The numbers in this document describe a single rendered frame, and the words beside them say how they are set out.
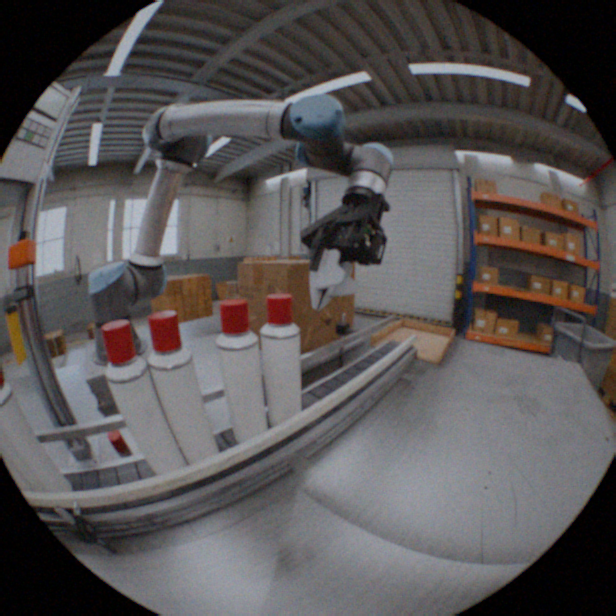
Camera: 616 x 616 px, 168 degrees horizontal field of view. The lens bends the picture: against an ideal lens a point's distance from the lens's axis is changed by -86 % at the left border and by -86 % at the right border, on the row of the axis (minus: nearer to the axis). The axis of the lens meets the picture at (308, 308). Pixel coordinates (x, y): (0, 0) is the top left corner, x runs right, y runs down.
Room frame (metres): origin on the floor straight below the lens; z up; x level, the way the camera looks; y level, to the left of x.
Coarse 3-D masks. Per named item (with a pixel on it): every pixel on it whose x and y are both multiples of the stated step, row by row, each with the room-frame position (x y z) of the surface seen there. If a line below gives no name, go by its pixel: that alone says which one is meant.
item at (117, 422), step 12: (384, 324) 0.58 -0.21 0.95; (348, 336) 0.47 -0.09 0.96; (360, 336) 0.49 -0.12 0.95; (324, 348) 0.40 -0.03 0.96; (336, 348) 0.43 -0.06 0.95; (300, 360) 0.36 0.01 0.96; (312, 360) 0.38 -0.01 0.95; (204, 396) 0.23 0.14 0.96; (216, 396) 0.24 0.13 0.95; (108, 420) 0.13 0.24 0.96; (120, 420) 0.14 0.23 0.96; (36, 432) 0.02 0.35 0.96; (48, 432) 0.04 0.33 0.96; (60, 432) 0.06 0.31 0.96; (72, 432) 0.08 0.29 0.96; (84, 432) 0.09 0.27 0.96; (96, 432) 0.11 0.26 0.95
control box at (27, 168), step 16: (32, 112) 0.02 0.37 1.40; (16, 144) 0.02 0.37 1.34; (48, 144) 0.10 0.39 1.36; (16, 160) 0.04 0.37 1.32; (32, 160) 0.08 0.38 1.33; (0, 176) 0.01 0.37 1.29; (16, 176) 0.05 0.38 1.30; (32, 176) 0.09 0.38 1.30; (0, 192) 0.03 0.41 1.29; (16, 192) 0.07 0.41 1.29
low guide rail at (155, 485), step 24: (384, 360) 0.44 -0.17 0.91; (360, 384) 0.36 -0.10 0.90; (312, 408) 0.28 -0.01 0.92; (264, 432) 0.22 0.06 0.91; (288, 432) 0.24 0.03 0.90; (216, 456) 0.17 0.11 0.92; (240, 456) 0.18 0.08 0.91; (144, 480) 0.09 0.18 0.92; (168, 480) 0.11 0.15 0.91; (192, 480) 0.13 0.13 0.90; (48, 504) -0.05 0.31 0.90; (72, 504) -0.01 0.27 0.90; (96, 504) 0.02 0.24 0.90
